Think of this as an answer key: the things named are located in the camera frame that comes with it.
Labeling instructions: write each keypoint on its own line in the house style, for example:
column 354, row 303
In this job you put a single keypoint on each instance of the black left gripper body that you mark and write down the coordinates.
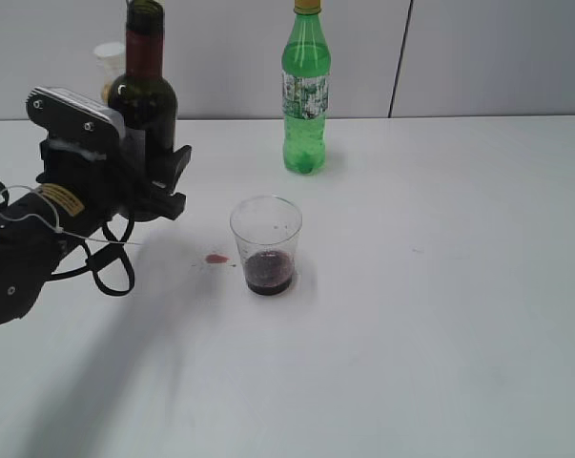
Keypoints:
column 80, row 192

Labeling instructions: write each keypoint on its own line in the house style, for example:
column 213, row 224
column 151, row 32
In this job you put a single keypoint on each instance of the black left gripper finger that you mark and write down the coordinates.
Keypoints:
column 154, row 206
column 164, row 171

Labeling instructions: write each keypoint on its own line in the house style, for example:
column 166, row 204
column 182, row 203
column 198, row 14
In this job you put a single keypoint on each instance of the dark red wine bottle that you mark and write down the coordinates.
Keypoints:
column 141, row 95

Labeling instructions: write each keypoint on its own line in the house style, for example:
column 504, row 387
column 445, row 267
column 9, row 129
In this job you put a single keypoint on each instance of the transparent plastic cup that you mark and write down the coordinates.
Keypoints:
column 266, row 230

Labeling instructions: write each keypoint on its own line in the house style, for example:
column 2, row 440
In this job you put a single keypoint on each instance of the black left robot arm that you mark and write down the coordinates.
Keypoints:
column 31, row 254

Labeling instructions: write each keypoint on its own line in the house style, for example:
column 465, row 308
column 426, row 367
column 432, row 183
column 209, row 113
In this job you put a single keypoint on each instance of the red wine spill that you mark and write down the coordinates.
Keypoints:
column 213, row 259

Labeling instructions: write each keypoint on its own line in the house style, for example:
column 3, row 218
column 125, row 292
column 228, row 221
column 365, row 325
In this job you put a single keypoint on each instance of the orange juice bottle white cap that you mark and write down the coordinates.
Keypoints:
column 111, row 60

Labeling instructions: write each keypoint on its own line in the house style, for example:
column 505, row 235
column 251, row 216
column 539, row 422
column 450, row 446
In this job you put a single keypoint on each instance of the green soda bottle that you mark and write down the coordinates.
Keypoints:
column 305, row 64

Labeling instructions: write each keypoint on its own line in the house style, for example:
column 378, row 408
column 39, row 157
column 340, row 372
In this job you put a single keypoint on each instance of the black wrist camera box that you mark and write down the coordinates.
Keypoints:
column 76, row 119

